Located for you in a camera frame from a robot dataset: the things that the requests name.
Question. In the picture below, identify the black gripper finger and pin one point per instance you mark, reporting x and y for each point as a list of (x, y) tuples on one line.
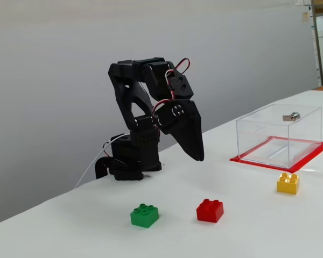
[(201, 139), (180, 126)]

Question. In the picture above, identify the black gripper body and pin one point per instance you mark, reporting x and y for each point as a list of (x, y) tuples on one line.
[(183, 121)]

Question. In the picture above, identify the red lego brick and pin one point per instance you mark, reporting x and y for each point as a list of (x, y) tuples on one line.
[(208, 213)]

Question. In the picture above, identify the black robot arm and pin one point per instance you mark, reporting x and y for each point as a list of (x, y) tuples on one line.
[(129, 96)]

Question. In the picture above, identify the transparent plastic box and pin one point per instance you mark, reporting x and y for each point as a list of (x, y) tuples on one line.
[(261, 129)]

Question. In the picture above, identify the silver metal box lock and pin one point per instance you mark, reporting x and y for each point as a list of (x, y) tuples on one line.
[(294, 116)]

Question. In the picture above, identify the yellow lego brick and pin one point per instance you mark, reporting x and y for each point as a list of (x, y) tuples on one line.
[(286, 185)]

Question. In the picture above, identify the green lego brick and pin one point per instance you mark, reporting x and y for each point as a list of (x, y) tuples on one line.
[(144, 219)]

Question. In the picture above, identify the black table clamp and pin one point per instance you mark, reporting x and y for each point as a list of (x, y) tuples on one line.
[(99, 168)]

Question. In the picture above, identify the tan paper label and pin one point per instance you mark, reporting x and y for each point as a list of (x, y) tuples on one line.
[(304, 16)]

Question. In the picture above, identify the red rectangular base frame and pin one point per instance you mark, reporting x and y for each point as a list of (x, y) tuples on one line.
[(312, 154)]

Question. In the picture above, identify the wooden shelf post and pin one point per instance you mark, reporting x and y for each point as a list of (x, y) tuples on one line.
[(316, 40)]

